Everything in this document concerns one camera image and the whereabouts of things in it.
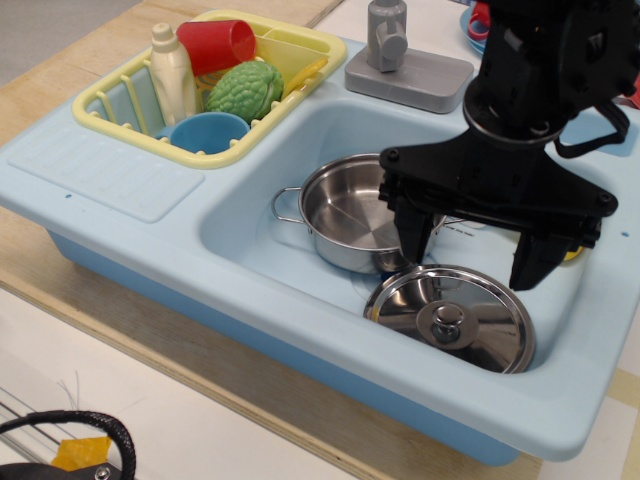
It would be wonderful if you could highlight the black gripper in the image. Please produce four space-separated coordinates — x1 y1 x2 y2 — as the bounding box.
380 132 618 291

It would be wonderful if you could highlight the stainless steel lid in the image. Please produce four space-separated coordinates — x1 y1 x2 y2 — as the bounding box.
363 265 536 374

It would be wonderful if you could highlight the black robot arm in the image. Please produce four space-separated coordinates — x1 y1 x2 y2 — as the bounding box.
380 1 639 291

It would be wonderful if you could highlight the stainless steel pot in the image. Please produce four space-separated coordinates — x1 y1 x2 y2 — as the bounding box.
272 153 469 275

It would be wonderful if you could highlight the grey toy faucet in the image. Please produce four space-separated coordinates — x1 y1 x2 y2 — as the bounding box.
345 1 474 114

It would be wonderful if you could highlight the red plate edge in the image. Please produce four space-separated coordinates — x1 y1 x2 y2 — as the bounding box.
617 76 640 110

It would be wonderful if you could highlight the red mug on plates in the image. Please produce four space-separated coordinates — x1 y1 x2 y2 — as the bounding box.
467 1 491 42

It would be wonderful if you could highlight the yellow plastic utensil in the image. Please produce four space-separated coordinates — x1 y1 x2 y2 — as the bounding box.
281 58 328 100

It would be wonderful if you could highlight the light blue toy sink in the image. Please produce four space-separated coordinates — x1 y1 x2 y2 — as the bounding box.
1 71 639 465

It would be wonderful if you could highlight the green toy cabbage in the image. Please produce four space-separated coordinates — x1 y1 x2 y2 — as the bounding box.
204 60 284 124

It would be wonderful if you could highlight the blue plastic cup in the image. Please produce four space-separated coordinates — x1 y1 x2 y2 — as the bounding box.
155 112 250 155

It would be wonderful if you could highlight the yellow dish drainer basket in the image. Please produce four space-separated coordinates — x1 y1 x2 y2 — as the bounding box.
71 9 347 169

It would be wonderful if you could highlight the red plastic cup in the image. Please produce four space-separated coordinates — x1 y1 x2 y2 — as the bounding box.
177 20 257 77

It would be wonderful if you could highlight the cream plastic bottle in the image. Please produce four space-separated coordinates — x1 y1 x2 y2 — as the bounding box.
150 23 200 126

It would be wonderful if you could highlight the yellow tape piece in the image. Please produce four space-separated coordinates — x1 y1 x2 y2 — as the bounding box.
50 436 112 472

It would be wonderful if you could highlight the yellow handled toy knife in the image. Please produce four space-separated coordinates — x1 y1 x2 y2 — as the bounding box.
469 222 585 263

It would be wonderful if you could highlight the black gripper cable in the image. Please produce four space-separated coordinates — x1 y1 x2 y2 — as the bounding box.
552 99 631 160

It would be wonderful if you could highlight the black braided cable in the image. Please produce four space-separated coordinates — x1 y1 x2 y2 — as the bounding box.
0 409 138 480

